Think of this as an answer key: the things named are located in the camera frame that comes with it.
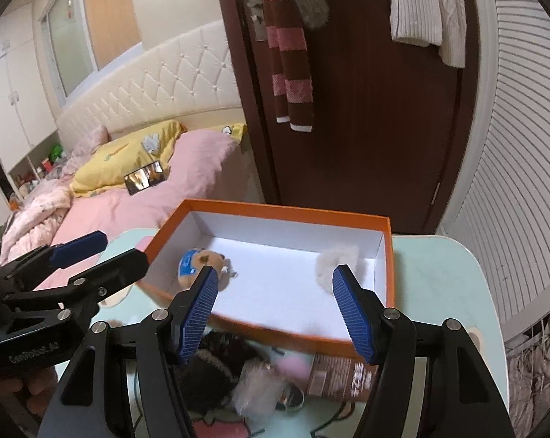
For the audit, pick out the maroon pink striped scarf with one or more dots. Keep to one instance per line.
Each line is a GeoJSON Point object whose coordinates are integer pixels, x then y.
{"type": "Point", "coordinates": [290, 69]}

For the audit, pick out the white fluffy pompom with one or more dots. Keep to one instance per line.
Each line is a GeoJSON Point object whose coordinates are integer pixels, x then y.
{"type": "Point", "coordinates": [328, 260]}

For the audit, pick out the small round mirror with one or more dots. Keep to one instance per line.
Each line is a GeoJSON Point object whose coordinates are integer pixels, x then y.
{"type": "Point", "coordinates": [291, 400]}

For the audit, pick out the yellow pillow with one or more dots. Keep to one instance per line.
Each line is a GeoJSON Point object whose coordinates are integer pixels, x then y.
{"type": "Point", "coordinates": [110, 164]}

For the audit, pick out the person's left hand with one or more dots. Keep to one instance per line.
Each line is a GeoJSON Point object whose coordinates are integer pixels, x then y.
{"type": "Point", "coordinates": [40, 384]}

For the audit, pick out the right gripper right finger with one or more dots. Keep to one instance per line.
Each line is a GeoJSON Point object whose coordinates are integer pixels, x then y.
{"type": "Point", "coordinates": [378, 333]}

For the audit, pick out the white knitted sweater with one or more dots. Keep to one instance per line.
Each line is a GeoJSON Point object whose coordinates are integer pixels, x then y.
{"type": "Point", "coordinates": [440, 23]}

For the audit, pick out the doll with black dress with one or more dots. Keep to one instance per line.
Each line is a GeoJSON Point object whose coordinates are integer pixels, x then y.
{"type": "Point", "coordinates": [227, 372]}

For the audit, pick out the brown snack packet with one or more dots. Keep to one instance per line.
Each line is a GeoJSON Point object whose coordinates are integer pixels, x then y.
{"type": "Point", "coordinates": [341, 379]}

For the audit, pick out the orange cardboard box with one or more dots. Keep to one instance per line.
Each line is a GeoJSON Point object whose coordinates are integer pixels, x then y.
{"type": "Point", "coordinates": [274, 297]}

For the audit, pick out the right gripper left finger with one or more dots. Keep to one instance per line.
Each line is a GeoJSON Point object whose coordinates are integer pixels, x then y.
{"type": "Point", "coordinates": [175, 332]}

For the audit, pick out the white louvered closet door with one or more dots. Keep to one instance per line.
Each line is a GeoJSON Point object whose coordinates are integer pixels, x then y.
{"type": "Point", "coordinates": [500, 205]}

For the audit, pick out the dark wooden door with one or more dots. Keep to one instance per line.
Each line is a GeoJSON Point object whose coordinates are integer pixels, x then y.
{"type": "Point", "coordinates": [391, 121]}

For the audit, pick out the blue brown plush toy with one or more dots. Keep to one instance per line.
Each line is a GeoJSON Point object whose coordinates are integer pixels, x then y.
{"type": "Point", "coordinates": [194, 260]}

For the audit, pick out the pink bed blanket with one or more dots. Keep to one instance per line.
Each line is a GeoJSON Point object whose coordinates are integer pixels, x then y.
{"type": "Point", "coordinates": [204, 164]}

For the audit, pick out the cream tufted headboard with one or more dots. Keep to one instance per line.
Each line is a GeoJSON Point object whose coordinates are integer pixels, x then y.
{"type": "Point", "coordinates": [189, 78]}

